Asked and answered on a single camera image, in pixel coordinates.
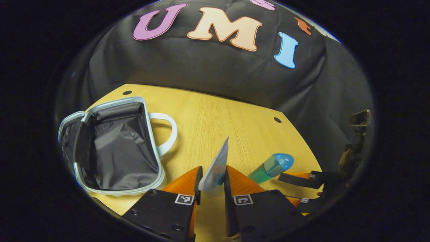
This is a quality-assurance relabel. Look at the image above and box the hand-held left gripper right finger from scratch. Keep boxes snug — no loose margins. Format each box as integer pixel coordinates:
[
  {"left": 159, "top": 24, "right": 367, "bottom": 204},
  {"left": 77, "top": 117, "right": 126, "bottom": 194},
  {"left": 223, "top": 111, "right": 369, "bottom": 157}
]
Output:
[{"left": 223, "top": 165, "right": 304, "bottom": 237}]

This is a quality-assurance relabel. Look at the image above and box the white and teal tube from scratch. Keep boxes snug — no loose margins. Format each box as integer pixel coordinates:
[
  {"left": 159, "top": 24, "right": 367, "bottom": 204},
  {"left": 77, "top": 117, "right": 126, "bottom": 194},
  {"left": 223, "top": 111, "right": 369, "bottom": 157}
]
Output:
[{"left": 198, "top": 136, "right": 229, "bottom": 191}]

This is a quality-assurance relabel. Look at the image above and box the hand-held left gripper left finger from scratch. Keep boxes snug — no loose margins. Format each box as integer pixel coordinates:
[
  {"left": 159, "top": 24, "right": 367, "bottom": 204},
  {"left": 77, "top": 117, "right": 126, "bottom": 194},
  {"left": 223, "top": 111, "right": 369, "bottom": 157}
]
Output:
[{"left": 123, "top": 165, "right": 204, "bottom": 241}]

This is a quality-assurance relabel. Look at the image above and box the teal bottle with blue cap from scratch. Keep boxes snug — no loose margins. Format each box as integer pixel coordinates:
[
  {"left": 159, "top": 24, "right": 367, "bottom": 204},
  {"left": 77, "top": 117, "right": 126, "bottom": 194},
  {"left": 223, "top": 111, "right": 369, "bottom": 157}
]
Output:
[{"left": 248, "top": 153, "right": 294, "bottom": 184}]

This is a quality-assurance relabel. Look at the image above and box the black backdrop cloth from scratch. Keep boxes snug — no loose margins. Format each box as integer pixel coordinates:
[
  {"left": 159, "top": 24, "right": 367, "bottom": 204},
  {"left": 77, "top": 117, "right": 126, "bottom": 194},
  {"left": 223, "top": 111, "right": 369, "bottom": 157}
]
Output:
[{"left": 55, "top": 0, "right": 374, "bottom": 175}]

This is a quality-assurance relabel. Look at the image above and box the light blue suitcase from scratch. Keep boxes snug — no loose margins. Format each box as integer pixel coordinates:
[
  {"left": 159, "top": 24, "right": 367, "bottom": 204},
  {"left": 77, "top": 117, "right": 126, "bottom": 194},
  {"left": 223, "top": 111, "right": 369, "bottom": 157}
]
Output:
[{"left": 58, "top": 96, "right": 178, "bottom": 196}]

